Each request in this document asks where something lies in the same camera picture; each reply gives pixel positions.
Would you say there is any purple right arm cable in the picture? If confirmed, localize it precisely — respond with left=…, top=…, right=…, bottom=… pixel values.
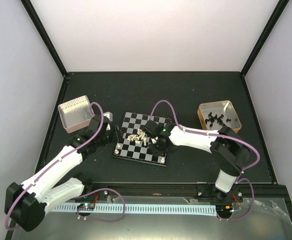
left=150, top=99, right=261, bottom=223

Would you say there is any light blue slotted cable duct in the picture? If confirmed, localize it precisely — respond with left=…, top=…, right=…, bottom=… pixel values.
left=52, top=202, right=217, bottom=217

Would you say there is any black frame post right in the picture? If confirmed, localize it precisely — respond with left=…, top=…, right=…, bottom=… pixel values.
left=240, top=0, right=289, bottom=77

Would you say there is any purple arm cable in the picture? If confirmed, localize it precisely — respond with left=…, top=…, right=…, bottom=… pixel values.
left=4, top=101, right=125, bottom=231
left=150, top=99, right=261, bottom=223

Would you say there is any black frame post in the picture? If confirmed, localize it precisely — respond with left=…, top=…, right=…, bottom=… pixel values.
left=20, top=0, right=67, bottom=77
left=240, top=0, right=289, bottom=77

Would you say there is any gold metal tin tray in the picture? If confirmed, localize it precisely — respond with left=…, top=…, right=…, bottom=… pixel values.
left=197, top=100, right=242, bottom=133

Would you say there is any pile of black chess pieces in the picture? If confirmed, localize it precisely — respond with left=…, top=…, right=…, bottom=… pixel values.
left=204, top=112, right=232, bottom=128

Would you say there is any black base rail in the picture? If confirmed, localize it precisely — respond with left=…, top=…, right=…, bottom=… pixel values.
left=83, top=181, right=290, bottom=203

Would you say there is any pile of white chess pieces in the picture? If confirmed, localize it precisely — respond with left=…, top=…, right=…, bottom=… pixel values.
left=127, top=129, right=148, bottom=146

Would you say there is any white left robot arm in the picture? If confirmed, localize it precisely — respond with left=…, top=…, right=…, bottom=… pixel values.
left=4, top=112, right=118, bottom=232

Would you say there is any black and white chessboard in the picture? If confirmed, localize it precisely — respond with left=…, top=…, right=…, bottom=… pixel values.
left=112, top=112, right=171, bottom=167

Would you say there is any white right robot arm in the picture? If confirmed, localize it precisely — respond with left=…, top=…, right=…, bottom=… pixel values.
left=141, top=120, right=251, bottom=202

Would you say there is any pink metal tin box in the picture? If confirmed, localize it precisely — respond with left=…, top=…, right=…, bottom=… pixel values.
left=57, top=95, right=95, bottom=134

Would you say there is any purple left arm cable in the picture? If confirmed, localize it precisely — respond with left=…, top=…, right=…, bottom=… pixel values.
left=4, top=101, right=125, bottom=231

